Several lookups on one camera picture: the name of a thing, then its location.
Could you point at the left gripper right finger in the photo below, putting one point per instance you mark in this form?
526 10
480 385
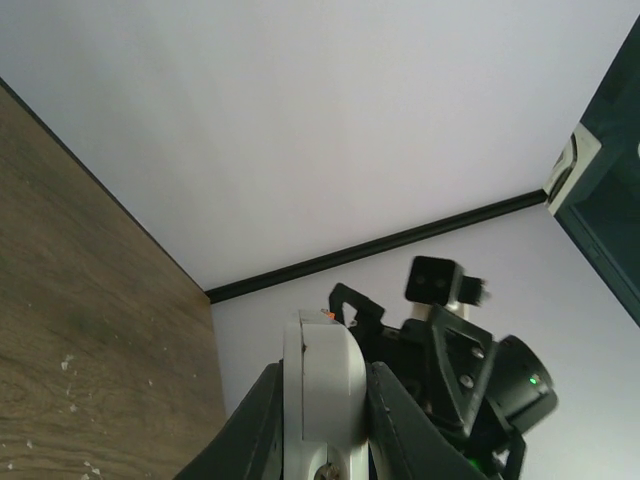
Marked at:
404 443

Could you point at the white remote control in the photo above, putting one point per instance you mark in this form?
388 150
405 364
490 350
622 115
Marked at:
324 393

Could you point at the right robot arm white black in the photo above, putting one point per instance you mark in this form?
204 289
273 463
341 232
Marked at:
520 394

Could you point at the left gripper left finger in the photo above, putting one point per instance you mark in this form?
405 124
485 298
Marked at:
250 444

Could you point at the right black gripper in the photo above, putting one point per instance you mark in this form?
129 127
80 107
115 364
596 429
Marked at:
444 364

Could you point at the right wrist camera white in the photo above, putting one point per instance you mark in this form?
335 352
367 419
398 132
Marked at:
440 288

